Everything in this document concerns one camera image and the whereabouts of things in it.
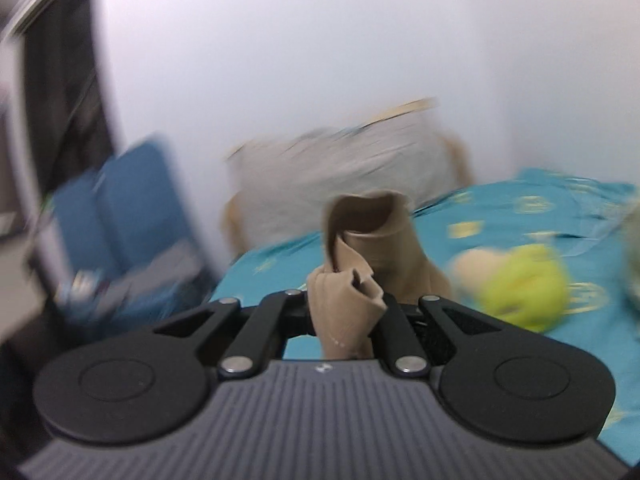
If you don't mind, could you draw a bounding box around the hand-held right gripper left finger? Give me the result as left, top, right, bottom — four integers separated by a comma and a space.
152, 289, 317, 379

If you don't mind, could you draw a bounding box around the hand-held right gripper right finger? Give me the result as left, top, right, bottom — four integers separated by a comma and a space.
372, 294, 504, 377

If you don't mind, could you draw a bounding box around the tan garment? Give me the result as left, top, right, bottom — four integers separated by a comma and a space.
306, 189, 453, 361

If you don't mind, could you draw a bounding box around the grey bag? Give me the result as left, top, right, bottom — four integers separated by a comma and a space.
107, 242, 203, 303

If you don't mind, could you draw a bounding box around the green plush toy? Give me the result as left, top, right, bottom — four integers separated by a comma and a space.
450, 244, 571, 333

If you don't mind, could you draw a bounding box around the grey pillow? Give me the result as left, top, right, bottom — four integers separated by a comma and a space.
227, 110, 461, 256

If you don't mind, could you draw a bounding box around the tan pillow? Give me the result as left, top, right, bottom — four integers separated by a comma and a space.
222, 135, 476, 261

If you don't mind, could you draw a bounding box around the blue chair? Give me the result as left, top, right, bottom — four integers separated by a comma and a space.
50, 140, 216, 321

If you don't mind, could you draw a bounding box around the teal printed bed blanket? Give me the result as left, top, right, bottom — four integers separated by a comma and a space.
207, 167, 640, 466

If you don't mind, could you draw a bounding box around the dark wardrobe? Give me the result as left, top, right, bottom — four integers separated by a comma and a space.
0, 0, 123, 261

